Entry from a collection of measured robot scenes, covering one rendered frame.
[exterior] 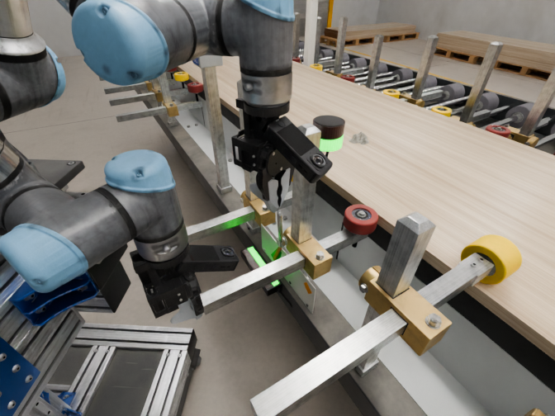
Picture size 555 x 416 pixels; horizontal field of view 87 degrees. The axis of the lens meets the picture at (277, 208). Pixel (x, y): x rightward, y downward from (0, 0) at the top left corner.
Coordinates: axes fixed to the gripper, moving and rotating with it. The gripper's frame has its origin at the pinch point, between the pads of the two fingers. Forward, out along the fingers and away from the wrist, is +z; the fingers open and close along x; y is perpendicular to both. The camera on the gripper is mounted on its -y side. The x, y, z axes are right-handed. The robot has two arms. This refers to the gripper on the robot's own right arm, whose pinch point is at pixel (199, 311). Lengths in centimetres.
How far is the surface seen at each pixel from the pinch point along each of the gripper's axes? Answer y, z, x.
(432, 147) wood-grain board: -88, -7, -15
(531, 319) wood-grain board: -48, -7, 35
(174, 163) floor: -36, 83, -216
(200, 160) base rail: -26, 13, -82
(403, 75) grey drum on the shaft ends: -176, 0, -100
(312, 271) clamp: -24.6, -2.1, 4.6
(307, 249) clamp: -26.1, -4.3, 0.4
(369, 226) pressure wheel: -40.9, -7.2, 4.0
